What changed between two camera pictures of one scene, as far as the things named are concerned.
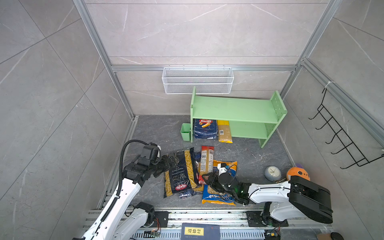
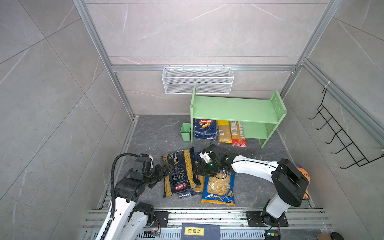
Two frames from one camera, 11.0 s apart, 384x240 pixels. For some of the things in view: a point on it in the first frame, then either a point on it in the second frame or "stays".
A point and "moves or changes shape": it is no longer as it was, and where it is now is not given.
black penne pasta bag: (183, 176) stays
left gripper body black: (162, 165) -> (158, 174)
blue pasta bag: (205, 128) stays
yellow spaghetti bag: (224, 133) stays
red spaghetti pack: (206, 163) moves or changes shape
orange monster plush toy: (297, 171) stays
